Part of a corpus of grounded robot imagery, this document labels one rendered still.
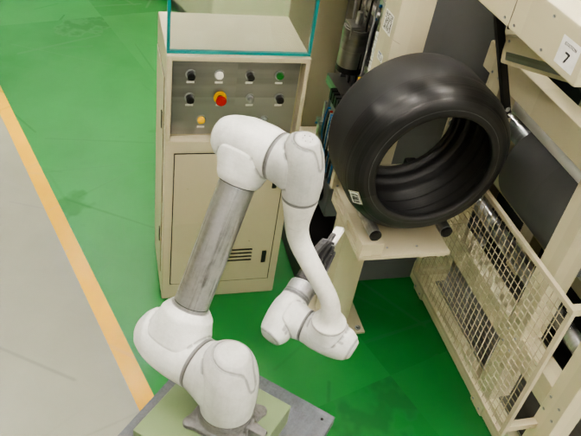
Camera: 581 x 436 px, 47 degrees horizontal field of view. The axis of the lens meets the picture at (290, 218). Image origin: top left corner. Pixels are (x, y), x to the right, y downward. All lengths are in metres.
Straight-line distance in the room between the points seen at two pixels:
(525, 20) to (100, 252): 2.31
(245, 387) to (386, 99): 0.98
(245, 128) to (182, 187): 1.17
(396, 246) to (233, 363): 0.99
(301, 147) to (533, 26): 0.87
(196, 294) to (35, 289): 1.66
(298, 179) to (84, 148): 2.76
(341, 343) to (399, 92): 0.79
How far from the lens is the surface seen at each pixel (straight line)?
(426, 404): 3.13
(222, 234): 1.78
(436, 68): 2.24
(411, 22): 2.41
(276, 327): 2.02
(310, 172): 1.65
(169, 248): 3.08
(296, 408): 2.16
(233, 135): 1.73
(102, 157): 4.21
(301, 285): 2.08
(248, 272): 3.26
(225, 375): 1.77
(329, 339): 1.97
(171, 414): 2.01
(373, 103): 2.17
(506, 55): 2.52
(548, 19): 2.12
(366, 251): 2.44
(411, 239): 2.59
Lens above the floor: 2.40
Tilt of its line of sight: 39 degrees down
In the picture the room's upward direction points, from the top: 10 degrees clockwise
